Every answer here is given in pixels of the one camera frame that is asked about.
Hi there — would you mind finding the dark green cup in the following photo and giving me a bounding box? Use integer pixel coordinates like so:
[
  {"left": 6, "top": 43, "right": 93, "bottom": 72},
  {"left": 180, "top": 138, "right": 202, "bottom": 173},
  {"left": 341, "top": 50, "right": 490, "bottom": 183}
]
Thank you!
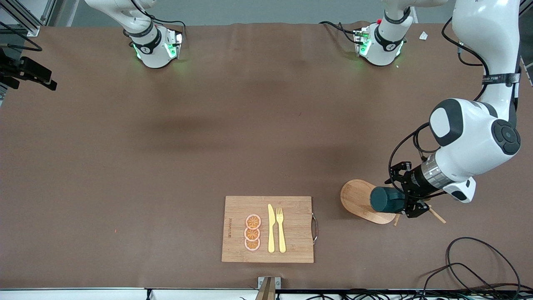
[{"left": 370, "top": 186, "right": 406, "bottom": 214}]

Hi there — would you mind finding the wooden cup rack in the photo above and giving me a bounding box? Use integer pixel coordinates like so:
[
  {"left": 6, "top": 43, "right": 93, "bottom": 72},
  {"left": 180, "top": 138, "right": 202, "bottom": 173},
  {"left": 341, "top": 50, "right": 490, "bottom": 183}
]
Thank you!
[{"left": 340, "top": 179, "right": 447, "bottom": 227}]

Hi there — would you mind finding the bamboo cutting board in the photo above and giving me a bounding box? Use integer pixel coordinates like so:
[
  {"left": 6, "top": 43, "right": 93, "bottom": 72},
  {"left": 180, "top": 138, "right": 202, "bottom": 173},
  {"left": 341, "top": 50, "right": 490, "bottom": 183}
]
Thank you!
[{"left": 221, "top": 196, "right": 319, "bottom": 264}]

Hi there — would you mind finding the yellow plastic fork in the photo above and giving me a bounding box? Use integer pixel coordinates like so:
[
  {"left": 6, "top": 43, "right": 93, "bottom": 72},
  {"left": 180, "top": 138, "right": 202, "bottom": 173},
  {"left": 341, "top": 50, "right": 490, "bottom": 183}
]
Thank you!
[{"left": 276, "top": 207, "right": 287, "bottom": 253}]

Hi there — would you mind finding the brown table cover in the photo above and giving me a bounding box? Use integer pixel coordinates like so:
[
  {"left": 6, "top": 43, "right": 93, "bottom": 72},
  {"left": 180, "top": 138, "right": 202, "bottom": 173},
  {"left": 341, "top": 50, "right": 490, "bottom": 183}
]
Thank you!
[{"left": 0, "top": 22, "right": 533, "bottom": 290}]

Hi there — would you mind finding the yellow plastic knife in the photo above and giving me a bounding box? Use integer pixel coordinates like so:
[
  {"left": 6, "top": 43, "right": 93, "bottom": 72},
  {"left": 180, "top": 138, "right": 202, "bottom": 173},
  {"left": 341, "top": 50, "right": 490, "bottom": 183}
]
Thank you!
[{"left": 267, "top": 204, "right": 276, "bottom": 253}]

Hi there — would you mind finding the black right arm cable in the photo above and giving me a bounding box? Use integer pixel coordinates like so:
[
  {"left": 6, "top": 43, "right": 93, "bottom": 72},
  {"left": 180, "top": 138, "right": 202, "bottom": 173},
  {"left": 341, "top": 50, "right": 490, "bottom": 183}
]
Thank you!
[{"left": 0, "top": 21, "right": 43, "bottom": 53}]

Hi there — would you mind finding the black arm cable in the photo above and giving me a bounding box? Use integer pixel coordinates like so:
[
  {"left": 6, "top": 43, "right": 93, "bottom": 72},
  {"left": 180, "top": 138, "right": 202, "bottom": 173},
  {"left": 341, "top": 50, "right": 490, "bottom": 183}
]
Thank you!
[
  {"left": 388, "top": 17, "right": 490, "bottom": 200},
  {"left": 0, "top": 21, "right": 43, "bottom": 53}
]

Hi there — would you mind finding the aluminium frame profile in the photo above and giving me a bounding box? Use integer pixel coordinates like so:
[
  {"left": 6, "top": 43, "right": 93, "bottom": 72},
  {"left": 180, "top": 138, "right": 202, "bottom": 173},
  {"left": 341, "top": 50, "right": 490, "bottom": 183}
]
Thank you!
[{"left": 0, "top": 0, "right": 57, "bottom": 38}]

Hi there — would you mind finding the black looped cable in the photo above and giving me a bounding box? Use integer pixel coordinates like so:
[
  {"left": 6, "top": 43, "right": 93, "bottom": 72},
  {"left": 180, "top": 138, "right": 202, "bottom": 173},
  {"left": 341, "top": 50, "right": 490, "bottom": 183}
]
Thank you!
[
  {"left": 416, "top": 262, "right": 500, "bottom": 292},
  {"left": 446, "top": 237, "right": 522, "bottom": 292}
]

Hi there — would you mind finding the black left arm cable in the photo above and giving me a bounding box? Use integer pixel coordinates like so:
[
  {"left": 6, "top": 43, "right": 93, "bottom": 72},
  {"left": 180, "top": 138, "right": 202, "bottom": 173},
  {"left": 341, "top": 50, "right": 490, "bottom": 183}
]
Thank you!
[{"left": 388, "top": 17, "right": 490, "bottom": 200}]

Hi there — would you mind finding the small metal bracket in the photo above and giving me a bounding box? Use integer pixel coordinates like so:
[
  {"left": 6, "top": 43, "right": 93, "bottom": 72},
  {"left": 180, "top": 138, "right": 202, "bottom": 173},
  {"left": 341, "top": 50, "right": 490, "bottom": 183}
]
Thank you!
[{"left": 258, "top": 276, "right": 282, "bottom": 290}]

